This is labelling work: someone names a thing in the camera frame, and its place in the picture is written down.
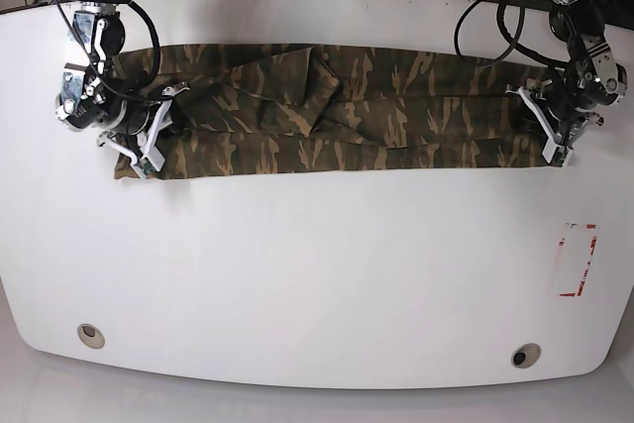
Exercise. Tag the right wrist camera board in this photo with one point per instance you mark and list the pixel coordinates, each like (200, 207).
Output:
(148, 164)

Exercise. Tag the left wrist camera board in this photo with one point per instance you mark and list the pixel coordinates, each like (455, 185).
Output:
(557, 155)

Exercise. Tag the camouflage t-shirt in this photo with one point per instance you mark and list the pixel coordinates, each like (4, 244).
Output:
(251, 109)

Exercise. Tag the table cable grommet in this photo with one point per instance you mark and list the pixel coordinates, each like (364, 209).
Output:
(90, 336)
(526, 356)

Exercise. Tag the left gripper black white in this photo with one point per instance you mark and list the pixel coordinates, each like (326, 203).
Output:
(556, 113)

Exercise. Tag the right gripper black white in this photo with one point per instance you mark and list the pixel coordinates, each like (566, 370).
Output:
(138, 128)

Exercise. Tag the left table cable grommet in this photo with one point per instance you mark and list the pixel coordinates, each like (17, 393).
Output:
(90, 336)

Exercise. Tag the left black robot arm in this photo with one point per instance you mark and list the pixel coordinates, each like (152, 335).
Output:
(591, 74)

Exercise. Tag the right table cable grommet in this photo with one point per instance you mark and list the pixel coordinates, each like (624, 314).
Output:
(526, 356)

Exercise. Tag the red tape rectangle marking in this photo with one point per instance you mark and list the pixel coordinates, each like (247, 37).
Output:
(573, 260)

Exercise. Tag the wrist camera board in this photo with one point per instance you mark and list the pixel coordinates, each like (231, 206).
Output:
(557, 155)
(148, 164)

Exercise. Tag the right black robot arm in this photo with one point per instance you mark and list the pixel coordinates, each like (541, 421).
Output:
(92, 96)

